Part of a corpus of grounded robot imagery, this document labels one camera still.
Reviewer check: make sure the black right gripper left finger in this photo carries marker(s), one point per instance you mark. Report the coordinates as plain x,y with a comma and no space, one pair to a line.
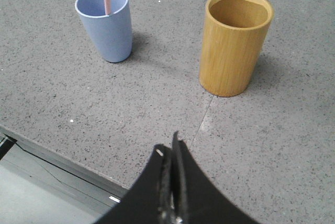
149,199

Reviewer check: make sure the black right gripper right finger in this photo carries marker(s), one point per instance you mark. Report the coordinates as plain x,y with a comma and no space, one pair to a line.
196,199

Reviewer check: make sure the blue plastic cup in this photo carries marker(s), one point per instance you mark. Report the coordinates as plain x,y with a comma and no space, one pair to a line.
111,34

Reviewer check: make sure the bamboo cylindrical holder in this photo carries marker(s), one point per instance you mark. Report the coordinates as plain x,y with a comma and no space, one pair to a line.
233,35

